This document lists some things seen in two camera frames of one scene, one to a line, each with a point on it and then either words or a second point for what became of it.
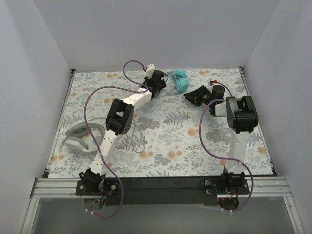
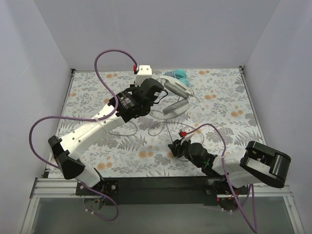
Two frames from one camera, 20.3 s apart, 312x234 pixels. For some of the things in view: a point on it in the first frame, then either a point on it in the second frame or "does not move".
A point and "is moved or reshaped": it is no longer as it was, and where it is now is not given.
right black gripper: x=196 y=95 -> x=182 y=148
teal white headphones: x=177 y=81 is moved or reshaped
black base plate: x=164 y=191 does not move
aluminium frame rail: x=45 y=187 does not move
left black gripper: x=157 y=88 -> x=151 y=90
